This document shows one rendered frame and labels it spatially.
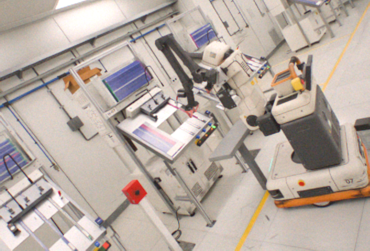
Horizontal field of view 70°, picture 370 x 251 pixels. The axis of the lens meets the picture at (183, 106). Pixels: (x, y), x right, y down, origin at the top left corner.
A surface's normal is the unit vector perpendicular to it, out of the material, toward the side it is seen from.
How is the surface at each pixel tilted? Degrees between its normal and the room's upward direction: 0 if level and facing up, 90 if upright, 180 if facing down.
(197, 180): 90
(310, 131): 90
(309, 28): 90
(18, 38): 90
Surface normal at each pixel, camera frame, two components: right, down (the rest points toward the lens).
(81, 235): 0.07, -0.74
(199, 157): 0.60, -0.25
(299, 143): -0.43, 0.44
